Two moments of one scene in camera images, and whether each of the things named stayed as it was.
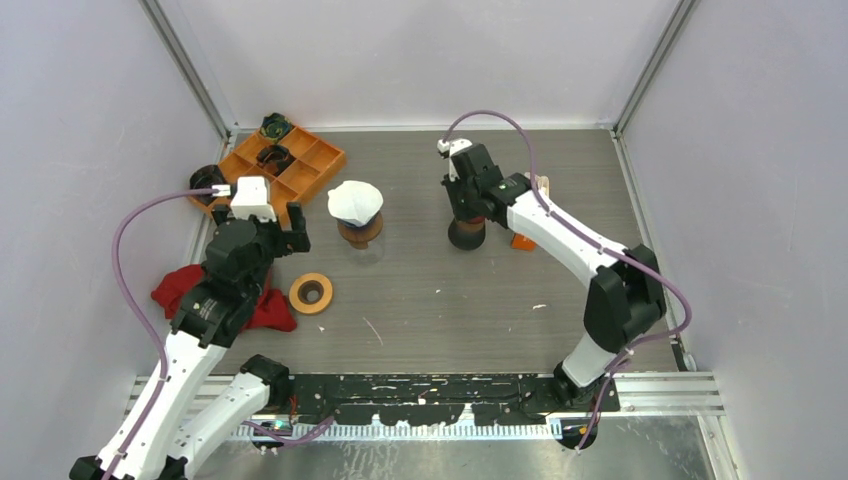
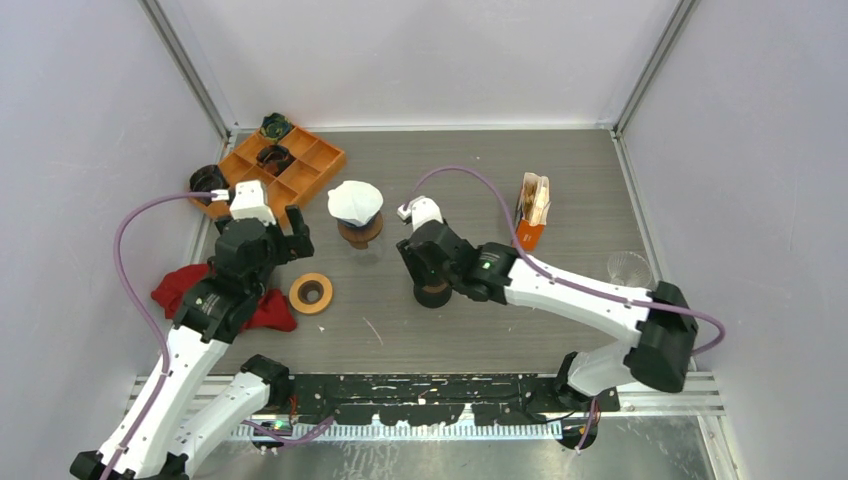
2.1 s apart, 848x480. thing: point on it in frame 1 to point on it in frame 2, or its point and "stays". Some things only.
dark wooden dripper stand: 357,235 stays
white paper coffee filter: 355,202 stays
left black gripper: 298,241 stays
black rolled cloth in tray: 277,158 stays
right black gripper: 460,212 to 415,265
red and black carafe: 467,235 to 432,295
